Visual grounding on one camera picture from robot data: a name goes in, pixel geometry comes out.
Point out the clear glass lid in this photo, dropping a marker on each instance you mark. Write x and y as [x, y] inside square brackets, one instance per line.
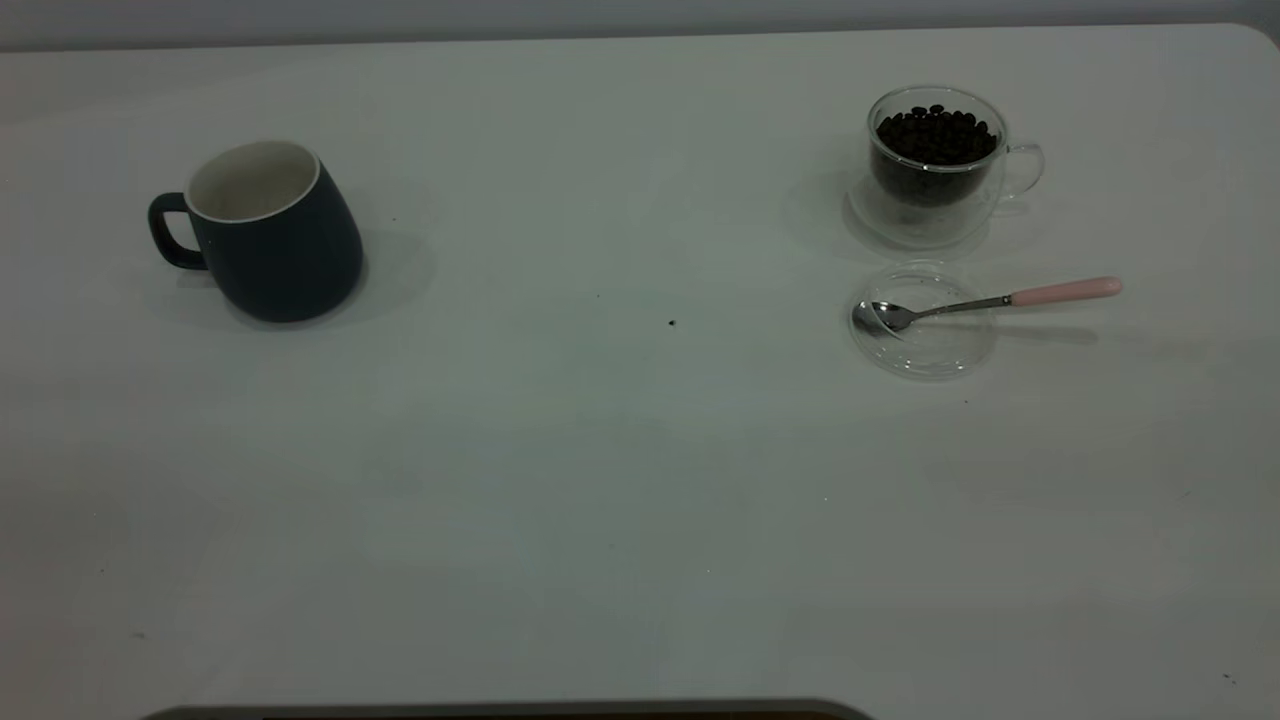
[930, 352]

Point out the dark blue ceramic mug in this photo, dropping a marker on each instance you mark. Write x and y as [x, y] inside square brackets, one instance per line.
[280, 260]

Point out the dark coffee beans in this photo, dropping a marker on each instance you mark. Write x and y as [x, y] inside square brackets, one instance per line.
[935, 140]

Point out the clear double-wall glass cup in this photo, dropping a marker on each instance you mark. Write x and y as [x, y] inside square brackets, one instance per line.
[915, 228]

